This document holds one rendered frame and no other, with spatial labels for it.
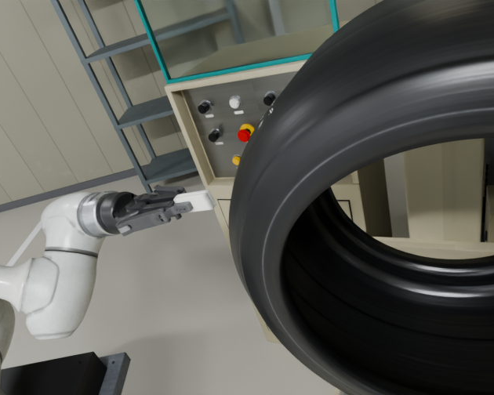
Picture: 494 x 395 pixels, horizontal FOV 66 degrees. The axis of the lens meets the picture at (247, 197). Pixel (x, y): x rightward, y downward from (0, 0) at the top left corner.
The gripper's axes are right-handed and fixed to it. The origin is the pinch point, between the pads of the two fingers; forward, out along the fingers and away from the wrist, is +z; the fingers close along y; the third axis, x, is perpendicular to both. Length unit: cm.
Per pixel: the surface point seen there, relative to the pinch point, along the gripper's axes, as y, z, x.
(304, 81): -7.1, 27.9, -15.7
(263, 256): -13.2, 18.7, 0.5
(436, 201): 24.4, 31.6, 21.9
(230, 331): 54, -80, 112
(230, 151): 57, -32, 17
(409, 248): 22.0, 25.2, 31.6
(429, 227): 24.4, 29.3, 28.3
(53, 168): 178, -336, 44
